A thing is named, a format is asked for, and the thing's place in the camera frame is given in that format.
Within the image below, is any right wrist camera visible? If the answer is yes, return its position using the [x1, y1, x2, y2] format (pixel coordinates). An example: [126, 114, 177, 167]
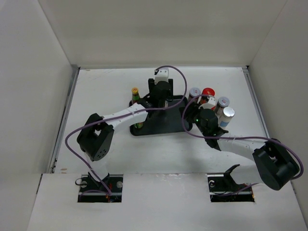
[199, 96, 216, 110]

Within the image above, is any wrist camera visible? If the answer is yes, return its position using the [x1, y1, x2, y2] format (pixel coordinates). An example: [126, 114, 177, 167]
[154, 67, 169, 84]
[199, 96, 216, 110]

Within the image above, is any white lid dark spice jar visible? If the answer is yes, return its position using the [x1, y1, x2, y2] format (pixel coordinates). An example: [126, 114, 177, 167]
[214, 96, 230, 115]

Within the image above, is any white lid brown spice jar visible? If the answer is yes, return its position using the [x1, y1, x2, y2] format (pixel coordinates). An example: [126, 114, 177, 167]
[188, 87, 201, 101]

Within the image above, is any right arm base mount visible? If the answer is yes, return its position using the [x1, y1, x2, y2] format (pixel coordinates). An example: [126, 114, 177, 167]
[207, 164, 255, 203]

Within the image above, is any silver lid blue label jar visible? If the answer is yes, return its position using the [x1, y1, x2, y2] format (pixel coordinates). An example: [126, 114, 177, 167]
[218, 107, 235, 128]

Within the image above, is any red lid sauce jar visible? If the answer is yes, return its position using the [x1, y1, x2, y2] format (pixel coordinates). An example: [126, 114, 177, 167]
[202, 88, 216, 97]

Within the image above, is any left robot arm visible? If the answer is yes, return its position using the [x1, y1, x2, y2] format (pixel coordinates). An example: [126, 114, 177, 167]
[77, 78, 173, 192]

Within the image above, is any yellow cap sauce bottle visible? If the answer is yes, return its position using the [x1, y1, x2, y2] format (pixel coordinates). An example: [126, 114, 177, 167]
[134, 122, 144, 129]
[131, 87, 140, 104]

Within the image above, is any black tray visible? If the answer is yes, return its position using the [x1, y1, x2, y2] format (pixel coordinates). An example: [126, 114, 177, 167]
[129, 97, 188, 136]

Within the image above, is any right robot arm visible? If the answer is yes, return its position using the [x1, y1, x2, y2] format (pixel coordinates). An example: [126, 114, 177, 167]
[181, 103, 303, 191]

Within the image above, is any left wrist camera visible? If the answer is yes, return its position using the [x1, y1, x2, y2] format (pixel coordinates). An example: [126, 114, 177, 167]
[154, 67, 169, 84]

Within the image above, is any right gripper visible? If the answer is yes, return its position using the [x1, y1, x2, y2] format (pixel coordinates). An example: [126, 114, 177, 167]
[179, 102, 208, 136]

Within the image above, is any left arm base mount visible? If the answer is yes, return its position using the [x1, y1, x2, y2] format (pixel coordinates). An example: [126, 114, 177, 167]
[75, 173, 124, 203]

